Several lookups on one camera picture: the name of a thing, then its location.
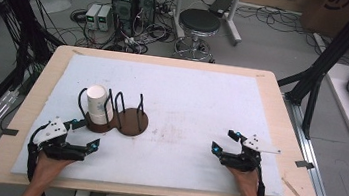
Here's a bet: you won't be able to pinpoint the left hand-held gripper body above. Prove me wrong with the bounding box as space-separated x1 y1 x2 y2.
29 113 91 165

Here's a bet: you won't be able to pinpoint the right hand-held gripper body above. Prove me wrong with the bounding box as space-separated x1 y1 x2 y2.
218 129 285 177

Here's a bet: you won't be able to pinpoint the brown cup holder wire loops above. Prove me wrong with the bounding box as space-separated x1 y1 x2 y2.
73 84 153 140

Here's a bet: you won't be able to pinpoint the person's right hand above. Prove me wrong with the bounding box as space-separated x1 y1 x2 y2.
222 164 264 196

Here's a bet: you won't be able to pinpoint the person's left hand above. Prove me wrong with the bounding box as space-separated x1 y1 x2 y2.
32 149 78 184

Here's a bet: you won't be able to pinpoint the thin wooden stick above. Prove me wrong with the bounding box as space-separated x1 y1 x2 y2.
278 176 308 196

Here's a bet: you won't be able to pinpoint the white foam mat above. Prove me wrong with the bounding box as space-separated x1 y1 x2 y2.
10 47 300 196

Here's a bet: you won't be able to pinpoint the grey power supply unit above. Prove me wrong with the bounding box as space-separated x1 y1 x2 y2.
82 2 103 31
95 2 116 34

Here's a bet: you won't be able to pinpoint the white metal stand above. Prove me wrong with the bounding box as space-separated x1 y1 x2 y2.
169 0 248 48

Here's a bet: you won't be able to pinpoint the black round stool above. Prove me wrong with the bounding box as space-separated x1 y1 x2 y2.
171 6 224 65

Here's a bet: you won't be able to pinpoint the black computer tower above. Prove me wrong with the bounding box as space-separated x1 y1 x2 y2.
107 0 139 38
133 0 158 27

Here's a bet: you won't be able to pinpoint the black flat device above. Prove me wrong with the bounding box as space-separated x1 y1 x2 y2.
207 0 234 20

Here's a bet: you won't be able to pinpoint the cardboard box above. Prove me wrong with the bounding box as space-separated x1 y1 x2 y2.
298 0 349 41

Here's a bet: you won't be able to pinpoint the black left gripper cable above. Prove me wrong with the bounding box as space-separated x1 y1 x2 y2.
20 119 60 196

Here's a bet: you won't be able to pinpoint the tangle of floor cables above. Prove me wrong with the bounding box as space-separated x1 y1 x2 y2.
65 7 175 59

